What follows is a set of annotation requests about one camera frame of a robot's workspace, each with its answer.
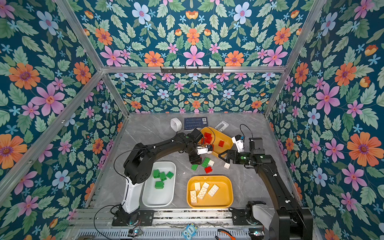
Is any green small lego brick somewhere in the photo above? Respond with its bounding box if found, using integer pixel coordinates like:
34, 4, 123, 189
191, 165, 199, 171

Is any large green lego plate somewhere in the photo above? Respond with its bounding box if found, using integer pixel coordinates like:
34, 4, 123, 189
202, 158, 211, 168

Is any small white lego brick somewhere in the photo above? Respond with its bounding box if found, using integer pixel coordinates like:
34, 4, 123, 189
194, 182, 201, 191

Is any white wide lego brick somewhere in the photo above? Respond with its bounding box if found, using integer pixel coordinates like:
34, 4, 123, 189
208, 184, 219, 197

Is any cream long lego brick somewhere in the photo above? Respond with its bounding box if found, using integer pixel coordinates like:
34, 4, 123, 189
190, 190, 197, 205

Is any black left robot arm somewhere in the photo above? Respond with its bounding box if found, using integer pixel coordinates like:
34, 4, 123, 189
112, 129, 204, 227

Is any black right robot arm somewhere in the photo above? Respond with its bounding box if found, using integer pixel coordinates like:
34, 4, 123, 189
218, 138, 314, 240

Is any far yellow plastic bin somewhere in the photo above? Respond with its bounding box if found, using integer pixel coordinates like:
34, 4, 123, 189
200, 127, 233, 157

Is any yellow plastic bin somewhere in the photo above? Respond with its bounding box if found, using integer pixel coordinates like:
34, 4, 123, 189
200, 127, 233, 157
187, 175, 234, 209

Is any dark blue book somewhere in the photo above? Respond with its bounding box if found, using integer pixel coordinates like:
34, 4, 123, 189
184, 117, 208, 131

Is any near yellow plastic bin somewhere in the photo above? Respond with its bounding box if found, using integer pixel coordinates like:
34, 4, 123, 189
187, 175, 234, 209

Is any white plastic bin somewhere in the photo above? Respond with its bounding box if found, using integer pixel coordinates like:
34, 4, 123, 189
142, 162, 177, 208

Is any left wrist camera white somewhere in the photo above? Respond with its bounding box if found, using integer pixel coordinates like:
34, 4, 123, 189
196, 145, 214, 155

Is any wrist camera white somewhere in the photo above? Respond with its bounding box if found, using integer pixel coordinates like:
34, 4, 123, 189
196, 145, 214, 155
232, 135, 245, 153

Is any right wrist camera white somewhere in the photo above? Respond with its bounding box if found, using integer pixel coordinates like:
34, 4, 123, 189
232, 135, 245, 153

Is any black hook rail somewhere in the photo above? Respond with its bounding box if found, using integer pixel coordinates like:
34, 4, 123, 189
160, 67, 224, 74

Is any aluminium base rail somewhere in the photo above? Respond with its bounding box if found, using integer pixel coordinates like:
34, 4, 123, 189
74, 208, 271, 227

